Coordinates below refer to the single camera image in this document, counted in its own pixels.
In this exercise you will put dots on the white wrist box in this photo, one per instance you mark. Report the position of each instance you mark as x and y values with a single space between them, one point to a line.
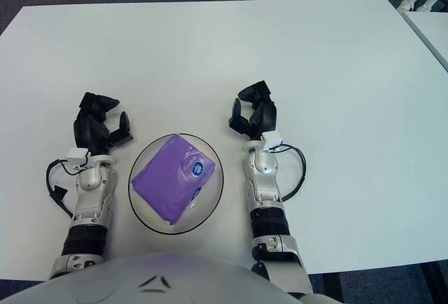
273 139
77 156

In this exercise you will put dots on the white plate with black rim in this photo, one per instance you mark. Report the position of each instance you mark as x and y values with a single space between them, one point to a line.
206 216

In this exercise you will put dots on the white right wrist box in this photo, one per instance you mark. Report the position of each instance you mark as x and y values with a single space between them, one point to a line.
273 139

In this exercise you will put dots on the purple tissue paper pack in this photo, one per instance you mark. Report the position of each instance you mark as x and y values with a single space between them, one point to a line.
168 185

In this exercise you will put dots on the black table leg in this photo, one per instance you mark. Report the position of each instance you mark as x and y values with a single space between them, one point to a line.
333 288

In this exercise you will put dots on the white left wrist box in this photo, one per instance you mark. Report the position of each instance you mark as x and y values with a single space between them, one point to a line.
77 156

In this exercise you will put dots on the white adjacent table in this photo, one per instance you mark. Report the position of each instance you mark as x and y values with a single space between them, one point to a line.
430 32

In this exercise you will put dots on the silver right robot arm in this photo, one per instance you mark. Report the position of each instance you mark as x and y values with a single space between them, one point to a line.
266 192

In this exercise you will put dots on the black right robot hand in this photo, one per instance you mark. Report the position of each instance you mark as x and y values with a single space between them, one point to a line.
267 118

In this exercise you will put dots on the grey robot torso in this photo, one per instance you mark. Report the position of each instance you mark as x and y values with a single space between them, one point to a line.
150 276

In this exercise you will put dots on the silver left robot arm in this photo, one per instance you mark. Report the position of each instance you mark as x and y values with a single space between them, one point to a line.
91 195

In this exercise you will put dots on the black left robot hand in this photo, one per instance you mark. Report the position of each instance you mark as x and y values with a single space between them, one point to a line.
87 130

